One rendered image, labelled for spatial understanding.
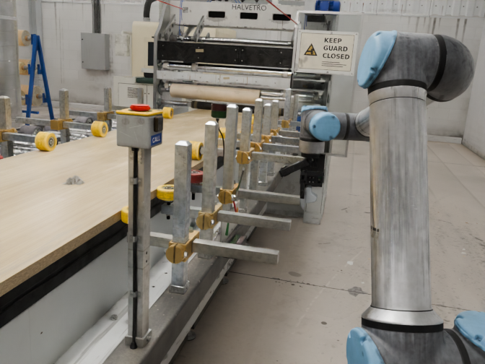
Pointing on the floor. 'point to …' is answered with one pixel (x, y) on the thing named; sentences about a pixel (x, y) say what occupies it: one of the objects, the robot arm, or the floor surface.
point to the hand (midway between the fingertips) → (301, 205)
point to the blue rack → (34, 76)
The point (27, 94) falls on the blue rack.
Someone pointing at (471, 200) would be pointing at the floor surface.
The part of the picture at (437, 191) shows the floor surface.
